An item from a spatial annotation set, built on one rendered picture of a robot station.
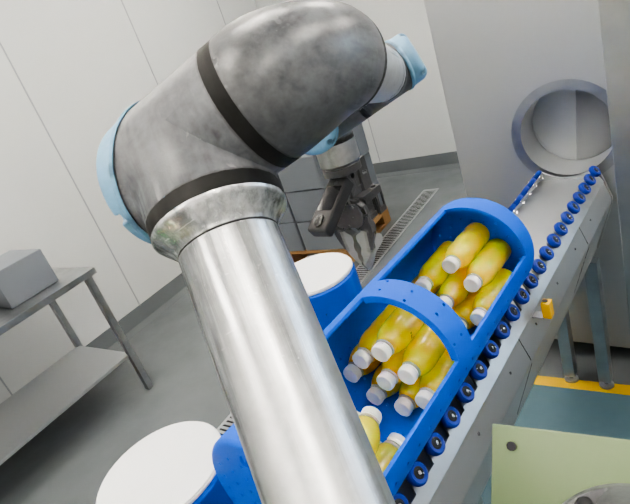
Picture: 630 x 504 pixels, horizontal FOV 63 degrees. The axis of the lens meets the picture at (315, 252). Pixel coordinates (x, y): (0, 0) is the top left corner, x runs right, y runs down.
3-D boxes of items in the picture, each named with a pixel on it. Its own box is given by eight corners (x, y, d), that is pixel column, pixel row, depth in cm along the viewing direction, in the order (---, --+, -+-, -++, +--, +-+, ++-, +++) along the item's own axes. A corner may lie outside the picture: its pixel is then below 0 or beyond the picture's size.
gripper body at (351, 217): (389, 211, 99) (372, 152, 94) (366, 232, 93) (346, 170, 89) (357, 213, 104) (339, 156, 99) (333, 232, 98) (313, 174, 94)
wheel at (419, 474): (407, 459, 95) (401, 461, 97) (411, 485, 93) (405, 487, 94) (427, 459, 97) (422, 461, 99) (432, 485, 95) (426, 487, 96)
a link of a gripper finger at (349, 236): (380, 257, 104) (368, 216, 100) (365, 272, 100) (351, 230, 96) (368, 257, 106) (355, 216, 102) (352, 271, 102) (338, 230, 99)
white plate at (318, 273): (364, 269, 160) (365, 273, 160) (335, 244, 185) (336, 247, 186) (282, 306, 156) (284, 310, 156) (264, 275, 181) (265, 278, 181)
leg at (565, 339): (580, 376, 232) (562, 255, 208) (577, 384, 228) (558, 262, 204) (566, 374, 236) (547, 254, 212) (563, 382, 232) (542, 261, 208)
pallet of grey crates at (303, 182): (391, 220, 465) (353, 89, 419) (350, 265, 408) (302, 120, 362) (287, 227, 536) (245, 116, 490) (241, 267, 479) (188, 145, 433)
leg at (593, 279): (615, 382, 223) (601, 256, 199) (612, 391, 219) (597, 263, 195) (600, 379, 226) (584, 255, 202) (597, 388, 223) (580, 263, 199)
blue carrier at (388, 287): (533, 299, 138) (537, 202, 124) (362, 607, 81) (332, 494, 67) (434, 278, 154) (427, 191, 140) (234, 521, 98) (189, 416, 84)
